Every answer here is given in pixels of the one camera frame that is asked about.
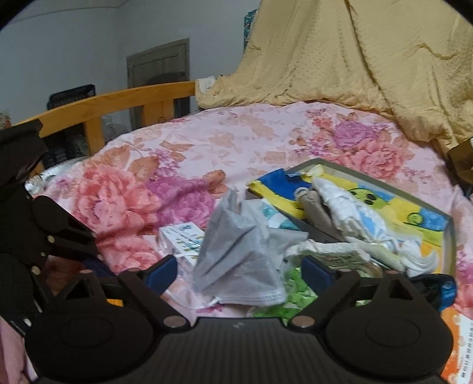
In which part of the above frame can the orange and white medicine box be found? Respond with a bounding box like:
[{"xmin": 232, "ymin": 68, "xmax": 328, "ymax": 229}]
[{"xmin": 440, "ymin": 306, "xmax": 473, "ymax": 384}]

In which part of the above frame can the black sock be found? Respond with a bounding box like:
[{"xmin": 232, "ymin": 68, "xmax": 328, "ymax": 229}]
[{"xmin": 414, "ymin": 275, "xmax": 457, "ymax": 311}]

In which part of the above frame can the wooden bed frame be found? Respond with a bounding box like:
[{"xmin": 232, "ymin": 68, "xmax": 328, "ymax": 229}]
[{"xmin": 11, "ymin": 80, "xmax": 196, "ymax": 156}]

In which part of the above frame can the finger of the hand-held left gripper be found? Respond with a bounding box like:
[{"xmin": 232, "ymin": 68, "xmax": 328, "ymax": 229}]
[{"xmin": 46, "ymin": 212, "xmax": 119, "ymax": 277}]

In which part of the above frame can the pink floral bed sheet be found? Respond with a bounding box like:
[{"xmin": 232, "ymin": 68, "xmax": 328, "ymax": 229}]
[{"xmin": 26, "ymin": 101, "xmax": 473, "ymax": 333}]

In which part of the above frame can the silver patterned satin sheet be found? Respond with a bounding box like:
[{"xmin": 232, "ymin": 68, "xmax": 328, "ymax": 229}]
[{"xmin": 25, "ymin": 155, "xmax": 89, "ymax": 193}]

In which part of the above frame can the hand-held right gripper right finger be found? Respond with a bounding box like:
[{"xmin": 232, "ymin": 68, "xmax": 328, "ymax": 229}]
[{"xmin": 288, "ymin": 256, "xmax": 425, "ymax": 329}]

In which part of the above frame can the grey door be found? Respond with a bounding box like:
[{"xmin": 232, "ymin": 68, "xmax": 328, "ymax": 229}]
[{"xmin": 127, "ymin": 38, "xmax": 191, "ymax": 130}]

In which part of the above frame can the pink fluffy blanket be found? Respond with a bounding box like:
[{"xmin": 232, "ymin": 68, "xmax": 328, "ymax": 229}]
[{"xmin": 0, "ymin": 314, "xmax": 38, "ymax": 384}]

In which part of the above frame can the white sock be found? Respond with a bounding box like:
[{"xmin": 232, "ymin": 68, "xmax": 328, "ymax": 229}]
[{"xmin": 397, "ymin": 238, "xmax": 440, "ymax": 276}]

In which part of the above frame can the grey drawstring pouch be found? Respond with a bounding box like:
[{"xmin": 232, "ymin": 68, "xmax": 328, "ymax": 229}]
[{"xmin": 294, "ymin": 186, "xmax": 344, "ymax": 240}]

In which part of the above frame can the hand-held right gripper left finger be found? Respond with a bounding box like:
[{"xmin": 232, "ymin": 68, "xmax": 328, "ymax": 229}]
[{"xmin": 55, "ymin": 255, "xmax": 190, "ymax": 330}]

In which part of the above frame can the teal wall poster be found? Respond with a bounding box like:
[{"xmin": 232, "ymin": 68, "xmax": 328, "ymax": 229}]
[{"xmin": 242, "ymin": 9, "xmax": 257, "ymax": 48}]

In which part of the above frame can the grey face mask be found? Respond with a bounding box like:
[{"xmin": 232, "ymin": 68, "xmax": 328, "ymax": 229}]
[{"xmin": 192, "ymin": 188, "xmax": 309, "ymax": 307}]

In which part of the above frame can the grey tin box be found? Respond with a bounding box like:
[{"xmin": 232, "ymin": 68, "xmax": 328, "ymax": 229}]
[{"xmin": 246, "ymin": 158, "xmax": 457, "ymax": 276}]

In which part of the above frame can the cartoon print towel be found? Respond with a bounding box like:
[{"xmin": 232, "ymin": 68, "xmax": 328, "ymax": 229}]
[{"xmin": 247, "ymin": 169, "xmax": 449, "ymax": 259}]

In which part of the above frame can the green packet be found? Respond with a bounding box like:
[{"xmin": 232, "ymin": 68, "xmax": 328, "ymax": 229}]
[{"xmin": 255, "ymin": 239, "xmax": 385, "ymax": 318}]

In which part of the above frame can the black plastic crate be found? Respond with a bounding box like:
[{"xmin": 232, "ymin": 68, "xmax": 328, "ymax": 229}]
[{"xmin": 48, "ymin": 84, "xmax": 96, "ymax": 109}]

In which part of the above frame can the teal and white packet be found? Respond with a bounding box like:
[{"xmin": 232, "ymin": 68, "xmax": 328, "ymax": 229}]
[{"xmin": 259, "ymin": 205, "xmax": 296, "ymax": 231}]

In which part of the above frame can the yellow quilt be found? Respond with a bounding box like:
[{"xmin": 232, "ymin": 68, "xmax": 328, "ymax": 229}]
[{"xmin": 195, "ymin": 0, "xmax": 473, "ymax": 152}]

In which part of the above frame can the white gauze towel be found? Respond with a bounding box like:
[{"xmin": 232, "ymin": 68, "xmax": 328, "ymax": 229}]
[{"xmin": 312, "ymin": 176, "xmax": 411, "ymax": 266}]

